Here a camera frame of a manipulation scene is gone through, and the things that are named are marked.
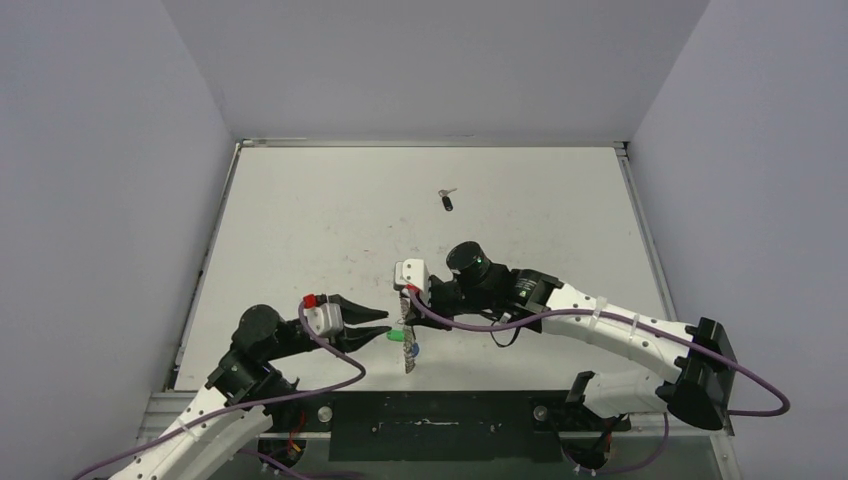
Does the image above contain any metal keyring chain loop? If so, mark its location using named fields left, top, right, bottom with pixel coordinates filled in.
left=397, top=295, right=421, bottom=376

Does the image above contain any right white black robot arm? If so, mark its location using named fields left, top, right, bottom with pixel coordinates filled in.
left=393, top=241, right=736, bottom=431

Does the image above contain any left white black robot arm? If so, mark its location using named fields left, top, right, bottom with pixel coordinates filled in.
left=113, top=294, right=389, bottom=479

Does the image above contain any far key with black tag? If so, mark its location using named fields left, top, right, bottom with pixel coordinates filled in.
left=438, top=188, right=456, bottom=212

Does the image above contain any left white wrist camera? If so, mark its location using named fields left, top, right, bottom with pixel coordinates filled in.
left=303, top=294, right=344, bottom=338

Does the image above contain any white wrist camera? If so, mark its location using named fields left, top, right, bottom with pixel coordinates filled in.
left=303, top=294, right=344, bottom=338
left=393, top=258, right=430, bottom=306

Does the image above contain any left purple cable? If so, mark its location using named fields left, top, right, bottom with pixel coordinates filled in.
left=72, top=301, right=368, bottom=480

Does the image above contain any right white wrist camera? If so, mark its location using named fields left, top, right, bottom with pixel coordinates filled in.
left=393, top=258, right=430, bottom=306

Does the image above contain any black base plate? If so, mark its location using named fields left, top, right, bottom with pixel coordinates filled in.
left=258, top=390, right=631, bottom=466

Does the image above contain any aluminium frame rail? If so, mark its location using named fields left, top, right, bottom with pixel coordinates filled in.
left=138, top=390, right=735, bottom=440

